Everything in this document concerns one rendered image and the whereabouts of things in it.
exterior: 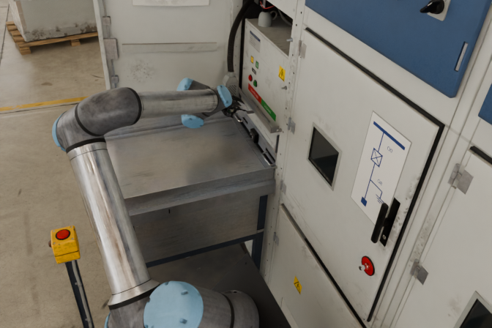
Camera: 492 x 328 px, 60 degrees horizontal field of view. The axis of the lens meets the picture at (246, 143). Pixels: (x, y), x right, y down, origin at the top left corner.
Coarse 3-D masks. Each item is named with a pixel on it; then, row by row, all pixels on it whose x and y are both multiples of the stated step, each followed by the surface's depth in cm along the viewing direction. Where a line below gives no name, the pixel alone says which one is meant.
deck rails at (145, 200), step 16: (128, 128) 211; (144, 128) 214; (160, 128) 217; (176, 128) 218; (240, 176) 181; (256, 176) 184; (272, 176) 188; (160, 192) 169; (176, 192) 172; (192, 192) 175; (208, 192) 179; (128, 208) 167; (144, 208) 170
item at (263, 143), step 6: (246, 114) 218; (246, 120) 217; (246, 126) 219; (252, 126) 211; (258, 132) 205; (258, 138) 206; (264, 138) 201; (264, 144) 200; (264, 150) 201; (270, 150) 194; (270, 156) 196; (276, 156) 190
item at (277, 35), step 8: (256, 24) 193; (272, 24) 195; (280, 24) 195; (264, 32) 186; (272, 32) 186; (280, 32) 187; (288, 32) 187; (272, 40) 177; (280, 40) 179; (280, 48) 171; (288, 48) 172
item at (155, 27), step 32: (96, 0) 189; (128, 0) 194; (160, 0) 194; (192, 0) 197; (224, 0) 202; (128, 32) 203; (160, 32) 205; (192, 32) 208; (224, 32) 211; (128, 64) 212; (160, 64) 215; (192, 64) 218; (224, 64) 221
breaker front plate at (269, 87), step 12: (252, 48) 197; (264, 48) 184; (276, 48) 173; (264, 60) 186; (276, 60) 175; (252, 72) 202; (264, 72) 188; (276, 72) 177; (252, 84) 205; (264, 84) 191; (276, 84) 179; (252, 96) 207; (264, 96) 193; (276, 96) 181; (276, 108) 183; (252, 120) 213; (276, 120) 185; (264, 132) 200
